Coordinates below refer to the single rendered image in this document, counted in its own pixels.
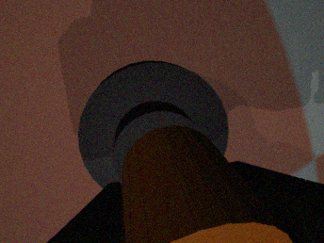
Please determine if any orange tapered knob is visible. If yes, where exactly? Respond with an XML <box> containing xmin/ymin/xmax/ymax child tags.
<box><xmin>121</xmin><ymin>125</ymin><xmax>293</xmax><ymax>243</ymax></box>

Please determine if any dark grey round pedestal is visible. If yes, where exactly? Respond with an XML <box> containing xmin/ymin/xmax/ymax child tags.
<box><xmin>78</xmin><ymin>60</ymin><xmax>229</xmax><ymax>188</ymax></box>

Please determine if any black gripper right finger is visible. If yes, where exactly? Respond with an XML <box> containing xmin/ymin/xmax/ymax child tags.
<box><xmin>230</xmin><ymin>162</ymin><xmax>324</xmax><ymax>243</ymax></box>

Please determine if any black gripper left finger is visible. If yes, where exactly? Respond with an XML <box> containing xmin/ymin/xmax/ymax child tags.
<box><xmin>46</xmin><ymin>182</ymin><xmax>122</xmax><ymax>243</ymax></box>

